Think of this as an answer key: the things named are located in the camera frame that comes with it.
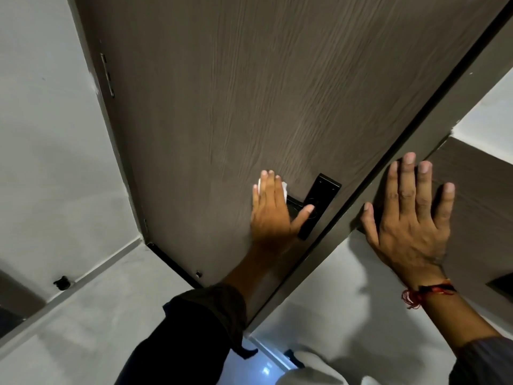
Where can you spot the person's right hand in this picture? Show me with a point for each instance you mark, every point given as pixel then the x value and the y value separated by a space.
pixel 413 240

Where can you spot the person's left hand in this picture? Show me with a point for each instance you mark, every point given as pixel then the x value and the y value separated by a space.
pixel 272 220

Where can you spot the white wipe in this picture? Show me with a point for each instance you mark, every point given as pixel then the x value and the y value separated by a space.
pixel 284 190

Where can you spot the person's left forearm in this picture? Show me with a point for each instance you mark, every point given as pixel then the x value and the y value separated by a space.
pixel 200 336

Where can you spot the person's right forearm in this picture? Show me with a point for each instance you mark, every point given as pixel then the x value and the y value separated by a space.
pixel 461 320

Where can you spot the brown wooden door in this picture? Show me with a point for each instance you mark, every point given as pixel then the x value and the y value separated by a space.
pixel 240 96

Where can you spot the white draped cloth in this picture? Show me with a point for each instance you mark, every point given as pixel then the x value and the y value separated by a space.
pixel 312 372

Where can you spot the brown wooden wall panel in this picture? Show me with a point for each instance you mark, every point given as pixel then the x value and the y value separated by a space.
pixel 481 220

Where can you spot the brown door frame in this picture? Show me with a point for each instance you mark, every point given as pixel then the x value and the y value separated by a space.
pixel 461 88

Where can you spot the black wall door stopper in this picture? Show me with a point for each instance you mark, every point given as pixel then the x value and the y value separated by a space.
pixel 62 283

